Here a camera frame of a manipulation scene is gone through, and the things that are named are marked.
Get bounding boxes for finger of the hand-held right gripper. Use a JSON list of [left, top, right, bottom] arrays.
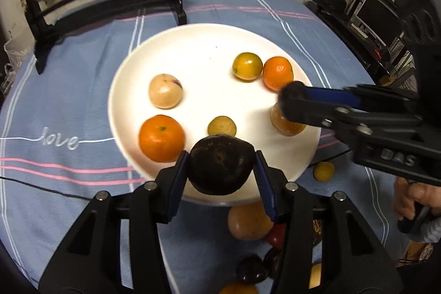
[[279, 82, 424, 146], [306, 85, 419, 115]]

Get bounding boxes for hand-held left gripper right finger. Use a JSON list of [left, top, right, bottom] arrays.
[[254, 150, 404, 294]]

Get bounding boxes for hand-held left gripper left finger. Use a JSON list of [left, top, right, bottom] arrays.
[[38, 151, 190, 294]]

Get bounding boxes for orange-brown passion fruit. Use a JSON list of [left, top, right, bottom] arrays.
[[270, 101, 307, 137]]

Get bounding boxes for beige round fruit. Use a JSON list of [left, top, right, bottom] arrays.
[[227, 202, 274, 241], [308, 262, 322, 289], [148, 74, 183, 109]]

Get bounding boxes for orange tangerine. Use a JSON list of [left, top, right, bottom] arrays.
[[262, 56, 294, 92], [139, 115, 186, 163]]

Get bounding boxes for red cherry tomato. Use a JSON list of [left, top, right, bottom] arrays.
[[265, 223, 286, 246]]

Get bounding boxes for small yellow-green fruit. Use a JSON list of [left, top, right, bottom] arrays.
[[313, 161, 335, 182], [208, 115, 237, 138]]

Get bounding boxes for green-yellow mandarin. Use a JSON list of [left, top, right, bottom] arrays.
[[232, 52, 263, 81]]

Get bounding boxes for dark purple plum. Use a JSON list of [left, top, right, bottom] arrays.
[[236, 255, 268, 283]]

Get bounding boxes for yellow-orange kumquat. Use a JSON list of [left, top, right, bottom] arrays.
[[219, 282, 259, 294]]

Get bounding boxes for white round plate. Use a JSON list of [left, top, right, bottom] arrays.
[[108, 23, 322, 206]]

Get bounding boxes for person's right hand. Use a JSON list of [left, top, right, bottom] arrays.
[[393, 177, 435, 222]]

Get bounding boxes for black desk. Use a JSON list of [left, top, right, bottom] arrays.
[[308, 0, 419, 88]]

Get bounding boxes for computer monitor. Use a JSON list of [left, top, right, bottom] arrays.
[[355, 0, 402, 47]]

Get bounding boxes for blue plaid tablecloth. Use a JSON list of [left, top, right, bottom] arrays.
[[0, 0, 410, 294]]

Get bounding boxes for clear plastic bag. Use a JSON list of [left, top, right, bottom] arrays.
[[3, 39, 35, 88]]

